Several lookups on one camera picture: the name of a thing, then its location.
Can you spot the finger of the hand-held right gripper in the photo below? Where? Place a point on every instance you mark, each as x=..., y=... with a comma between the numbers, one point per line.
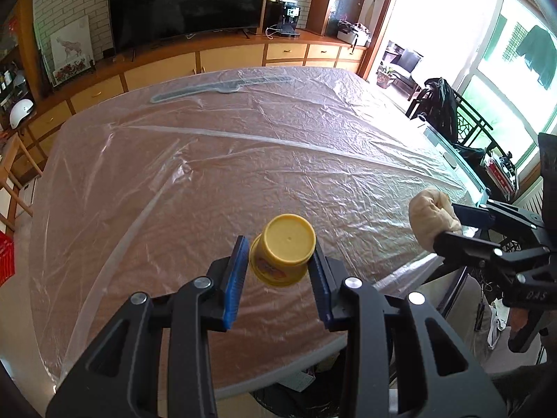
x=472, y=215
x=461, y=244

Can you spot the beige bread roll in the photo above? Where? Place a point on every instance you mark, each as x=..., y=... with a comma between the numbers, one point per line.
x=431, y=215

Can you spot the white plastic bag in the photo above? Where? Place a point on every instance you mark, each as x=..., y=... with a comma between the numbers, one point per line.
x=497, y=324

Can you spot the dark armchair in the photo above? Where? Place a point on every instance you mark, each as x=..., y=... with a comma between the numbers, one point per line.
x=404, y=65

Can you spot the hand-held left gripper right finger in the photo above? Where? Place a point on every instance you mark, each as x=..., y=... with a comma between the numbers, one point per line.
x=321, y=287

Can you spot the framed animal picture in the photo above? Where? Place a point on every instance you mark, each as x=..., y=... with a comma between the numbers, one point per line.
x=69, y=52

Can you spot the yellow plastic cup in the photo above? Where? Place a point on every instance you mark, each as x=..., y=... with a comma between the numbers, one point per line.
x=285, y=244

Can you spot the person's right forearm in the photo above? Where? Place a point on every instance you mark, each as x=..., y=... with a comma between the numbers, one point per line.
x=531, y=387

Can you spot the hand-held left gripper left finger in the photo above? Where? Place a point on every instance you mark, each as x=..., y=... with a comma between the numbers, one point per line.
x=233, y=287

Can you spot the black flat screen television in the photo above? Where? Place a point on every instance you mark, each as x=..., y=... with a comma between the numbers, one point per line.
x=187, y=2

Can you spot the black coffee machine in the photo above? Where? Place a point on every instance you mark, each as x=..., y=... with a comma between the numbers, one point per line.
x=288, y=17

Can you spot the long wooden drawer cabinet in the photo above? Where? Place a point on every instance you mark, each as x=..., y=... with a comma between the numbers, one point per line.
x=174, y=67

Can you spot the red plastic crate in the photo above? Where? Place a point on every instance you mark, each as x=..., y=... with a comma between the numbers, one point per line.
x=6, y=259

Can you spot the potted plant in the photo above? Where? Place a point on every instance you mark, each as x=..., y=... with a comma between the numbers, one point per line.
x=385, y=77

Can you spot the wooden chair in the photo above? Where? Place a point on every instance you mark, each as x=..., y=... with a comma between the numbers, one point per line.
x=13, y=174

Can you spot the black chair with dark jacket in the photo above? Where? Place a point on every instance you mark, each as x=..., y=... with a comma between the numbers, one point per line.
x=439, y=104

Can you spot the dark green hanging garment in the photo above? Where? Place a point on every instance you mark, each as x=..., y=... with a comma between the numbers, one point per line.
x=539, y=56

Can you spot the white bag on cabinet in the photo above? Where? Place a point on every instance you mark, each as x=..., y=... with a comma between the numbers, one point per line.
x=353, y=32

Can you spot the black trash bin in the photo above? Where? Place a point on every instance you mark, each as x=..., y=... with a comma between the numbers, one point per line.
x=322, y=400

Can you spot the person's right hand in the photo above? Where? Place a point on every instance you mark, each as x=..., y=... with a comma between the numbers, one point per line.
x=518, y=324

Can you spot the white helmet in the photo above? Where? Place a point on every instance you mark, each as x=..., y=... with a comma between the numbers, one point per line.
x=21, y=112

